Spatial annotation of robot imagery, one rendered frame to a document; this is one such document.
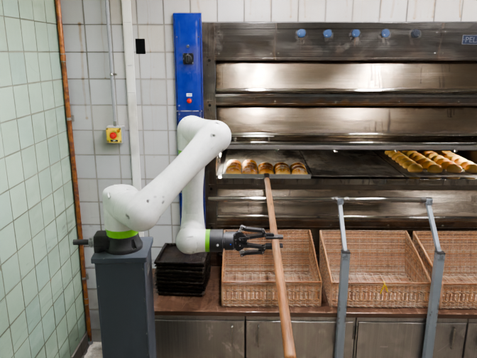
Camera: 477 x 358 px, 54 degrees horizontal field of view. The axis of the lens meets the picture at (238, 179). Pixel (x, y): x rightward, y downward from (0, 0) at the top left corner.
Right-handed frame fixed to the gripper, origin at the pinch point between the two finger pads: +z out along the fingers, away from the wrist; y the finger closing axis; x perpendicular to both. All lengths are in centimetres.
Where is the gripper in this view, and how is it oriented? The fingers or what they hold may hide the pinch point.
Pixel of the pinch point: (274, 241)
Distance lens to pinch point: 191.8
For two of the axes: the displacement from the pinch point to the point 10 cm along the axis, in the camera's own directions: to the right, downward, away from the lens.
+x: -0.1, 2.6, -9.6
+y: 0.0, 9.6, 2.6
